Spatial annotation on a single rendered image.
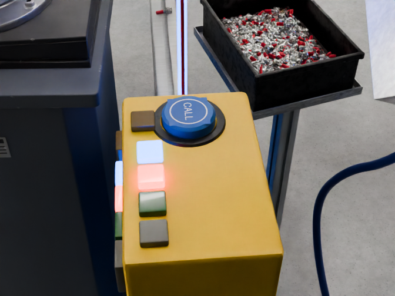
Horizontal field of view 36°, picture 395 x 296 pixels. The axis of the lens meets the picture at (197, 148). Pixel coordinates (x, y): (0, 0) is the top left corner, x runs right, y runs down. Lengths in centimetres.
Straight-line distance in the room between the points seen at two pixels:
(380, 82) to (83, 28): 35
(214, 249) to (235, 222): 3
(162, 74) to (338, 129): 130
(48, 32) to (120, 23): 181
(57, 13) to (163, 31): 24
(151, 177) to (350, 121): 175
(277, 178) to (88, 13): 45
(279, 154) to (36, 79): 43
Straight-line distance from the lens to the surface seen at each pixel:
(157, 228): 38
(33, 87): 74
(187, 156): 43
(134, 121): 45
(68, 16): 76
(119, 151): 46
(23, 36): 75
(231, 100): 48
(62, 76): 75
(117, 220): 41
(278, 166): 101
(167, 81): 84
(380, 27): 75
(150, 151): 43
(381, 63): 74
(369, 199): 189
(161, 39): 92
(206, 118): 44
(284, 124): 95
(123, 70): 229
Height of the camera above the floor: 138
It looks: 45 degrees down
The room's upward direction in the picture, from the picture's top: 1 degrees clockwise
